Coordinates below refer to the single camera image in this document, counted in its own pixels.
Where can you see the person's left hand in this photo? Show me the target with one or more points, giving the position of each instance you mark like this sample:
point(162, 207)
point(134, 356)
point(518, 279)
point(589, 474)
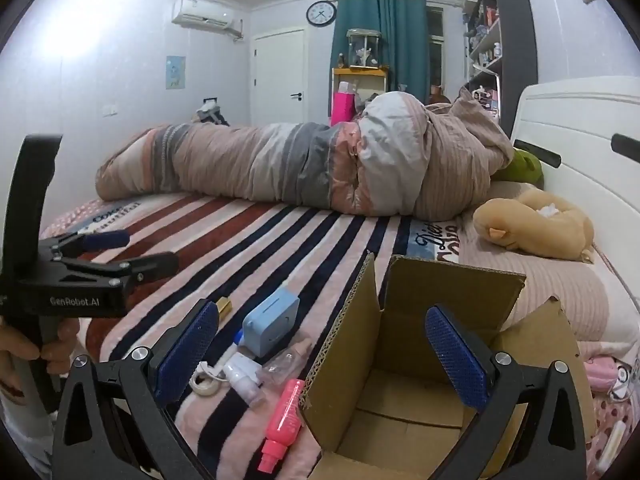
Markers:
point(15, 346)

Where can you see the clear pink-capped bottle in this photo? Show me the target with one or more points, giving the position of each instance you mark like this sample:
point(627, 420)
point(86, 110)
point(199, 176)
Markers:
point(286, 364)

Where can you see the pink bottle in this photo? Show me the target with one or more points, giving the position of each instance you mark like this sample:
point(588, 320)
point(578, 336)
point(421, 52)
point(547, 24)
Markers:
point(283, 427)

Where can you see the teal curtain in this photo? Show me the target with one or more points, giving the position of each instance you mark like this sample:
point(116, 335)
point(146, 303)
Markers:
point(405, 39)

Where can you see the dark bookshelf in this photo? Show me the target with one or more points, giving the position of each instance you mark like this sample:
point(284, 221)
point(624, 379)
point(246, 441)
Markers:
point(501, 51)

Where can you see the wall poster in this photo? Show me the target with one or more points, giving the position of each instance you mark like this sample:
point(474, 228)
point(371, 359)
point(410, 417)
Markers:
point(175, 73)

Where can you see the white door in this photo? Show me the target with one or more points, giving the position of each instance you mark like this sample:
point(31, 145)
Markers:
point(278, 83)

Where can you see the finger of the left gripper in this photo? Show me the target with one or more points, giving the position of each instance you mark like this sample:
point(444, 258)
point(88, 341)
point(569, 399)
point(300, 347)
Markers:
point(147, 269)
point(75, 245)

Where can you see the tan plush toy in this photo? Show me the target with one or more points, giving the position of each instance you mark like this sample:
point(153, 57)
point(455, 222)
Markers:
point(539, 223)

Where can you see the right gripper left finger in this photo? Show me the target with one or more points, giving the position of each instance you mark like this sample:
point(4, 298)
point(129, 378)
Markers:
point(113, 421)

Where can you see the green plush toy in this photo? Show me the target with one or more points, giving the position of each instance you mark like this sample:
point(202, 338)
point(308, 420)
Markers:
point(525, 167)

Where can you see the pink small plush item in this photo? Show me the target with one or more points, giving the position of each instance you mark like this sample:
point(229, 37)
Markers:
point(610, 376)

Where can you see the white bed headboard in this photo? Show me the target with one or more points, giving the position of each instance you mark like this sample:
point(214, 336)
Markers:
point(586, 134)

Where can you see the light blue square device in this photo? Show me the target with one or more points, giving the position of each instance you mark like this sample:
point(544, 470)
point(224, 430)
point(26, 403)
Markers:
point(269, 322)

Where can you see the rolled pink grey duvet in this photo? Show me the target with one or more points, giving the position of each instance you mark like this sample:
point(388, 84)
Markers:
point(397, 157)

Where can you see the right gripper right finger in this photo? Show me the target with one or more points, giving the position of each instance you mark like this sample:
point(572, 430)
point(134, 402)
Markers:
point(550, 442)

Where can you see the striped plush blanket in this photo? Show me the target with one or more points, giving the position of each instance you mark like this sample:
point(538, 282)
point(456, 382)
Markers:
point(243, 252)

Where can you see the gold lipstick tube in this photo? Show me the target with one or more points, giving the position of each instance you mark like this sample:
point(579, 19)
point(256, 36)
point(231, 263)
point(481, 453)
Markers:
point(224, 307)

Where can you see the pink bag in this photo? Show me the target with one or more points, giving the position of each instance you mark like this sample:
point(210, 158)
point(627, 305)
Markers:
point(343, 104)

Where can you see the small white spray bottle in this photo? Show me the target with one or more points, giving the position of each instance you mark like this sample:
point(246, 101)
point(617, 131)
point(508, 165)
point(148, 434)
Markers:
point(241, 374)

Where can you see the yellow shelf cabinet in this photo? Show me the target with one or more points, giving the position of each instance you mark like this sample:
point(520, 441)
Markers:
point(367, 84)

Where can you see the brown cardboard box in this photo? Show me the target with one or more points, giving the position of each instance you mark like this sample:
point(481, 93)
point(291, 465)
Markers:
point(378, 401)

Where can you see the pink ribbed pillow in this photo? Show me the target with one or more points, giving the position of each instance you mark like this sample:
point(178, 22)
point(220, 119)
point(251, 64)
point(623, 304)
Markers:
point(601, 312)

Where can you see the black wall clock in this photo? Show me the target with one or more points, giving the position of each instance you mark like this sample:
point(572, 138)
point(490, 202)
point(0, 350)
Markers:
point(321, 13)

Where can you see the white air conditioner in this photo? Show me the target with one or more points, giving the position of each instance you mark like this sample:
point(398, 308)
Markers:
point(202, 14)

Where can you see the glass display case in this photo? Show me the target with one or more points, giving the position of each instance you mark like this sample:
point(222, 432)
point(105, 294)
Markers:
point(363, 46)

